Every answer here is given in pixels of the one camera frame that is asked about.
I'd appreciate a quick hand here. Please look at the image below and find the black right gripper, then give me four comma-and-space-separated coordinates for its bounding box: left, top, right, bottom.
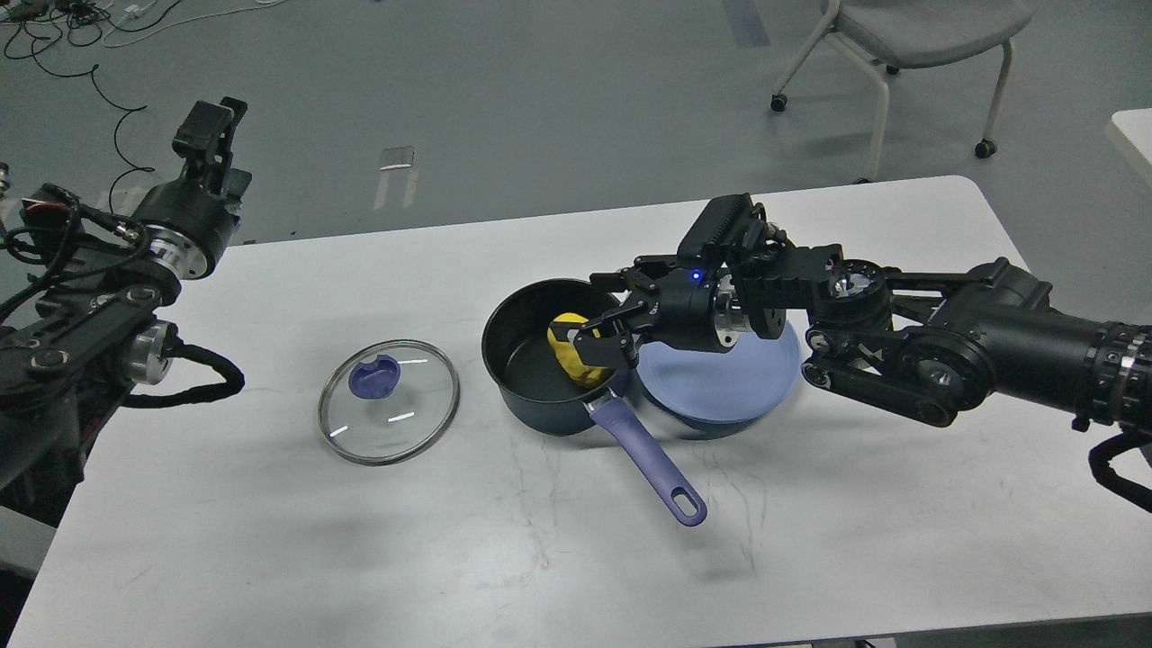
567, 255, 748, 372

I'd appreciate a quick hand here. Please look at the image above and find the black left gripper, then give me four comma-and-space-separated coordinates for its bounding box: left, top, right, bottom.
132, 97, 253, 282

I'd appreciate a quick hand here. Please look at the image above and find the yellow potato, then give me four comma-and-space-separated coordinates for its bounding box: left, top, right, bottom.
546, 327, 617, 390

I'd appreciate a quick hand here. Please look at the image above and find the glass pot lid purple knob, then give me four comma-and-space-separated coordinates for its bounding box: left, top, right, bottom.
317, 339, 461, 466

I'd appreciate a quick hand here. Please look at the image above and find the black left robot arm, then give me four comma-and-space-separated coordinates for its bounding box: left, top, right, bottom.
1, 97, 252, 527

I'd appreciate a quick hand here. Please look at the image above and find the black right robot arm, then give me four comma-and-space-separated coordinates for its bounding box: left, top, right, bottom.
551, 195, 1151, 508

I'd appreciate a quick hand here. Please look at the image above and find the blue round plate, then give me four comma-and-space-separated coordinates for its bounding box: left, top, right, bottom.
636, 322, 801, 424

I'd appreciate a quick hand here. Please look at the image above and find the clear tape floor marker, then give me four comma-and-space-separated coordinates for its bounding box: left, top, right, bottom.
378, 145, 416, 173

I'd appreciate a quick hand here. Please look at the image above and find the grey office chair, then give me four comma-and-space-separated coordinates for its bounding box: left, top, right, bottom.
770, 1, 1033, 184

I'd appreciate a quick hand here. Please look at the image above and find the white side table corner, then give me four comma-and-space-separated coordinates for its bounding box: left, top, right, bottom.
1105, 107, 1152, 187

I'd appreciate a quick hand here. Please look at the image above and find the black floor cable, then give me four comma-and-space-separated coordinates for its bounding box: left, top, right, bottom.
0, 0, 190, 217

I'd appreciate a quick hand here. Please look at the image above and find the dark blue saucepan purple handle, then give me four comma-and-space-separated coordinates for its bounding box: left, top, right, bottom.
482, 279, 707, 527

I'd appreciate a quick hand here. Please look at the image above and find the white floor cable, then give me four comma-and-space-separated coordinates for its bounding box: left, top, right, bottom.
101, 0, 298, 50

